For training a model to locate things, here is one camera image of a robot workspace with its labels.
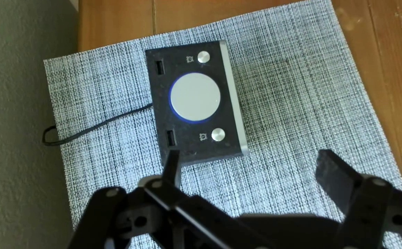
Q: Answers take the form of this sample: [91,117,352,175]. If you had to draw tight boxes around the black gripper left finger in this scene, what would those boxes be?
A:
[163,149,181,186]

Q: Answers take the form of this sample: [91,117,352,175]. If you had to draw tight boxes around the black clock radio gadget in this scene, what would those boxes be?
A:
[145,40,249,164]

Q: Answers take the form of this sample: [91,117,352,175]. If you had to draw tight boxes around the wooden table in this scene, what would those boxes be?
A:
[70,0,402,171]

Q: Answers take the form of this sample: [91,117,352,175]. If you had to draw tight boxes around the grey woven placemat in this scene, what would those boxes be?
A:
[41,0,402,249]

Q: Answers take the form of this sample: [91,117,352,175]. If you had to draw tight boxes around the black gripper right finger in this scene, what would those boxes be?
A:
[315,149,363,213]

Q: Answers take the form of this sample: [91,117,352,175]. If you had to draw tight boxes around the thin black gadget cable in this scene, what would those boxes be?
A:
[41,102,156,148]

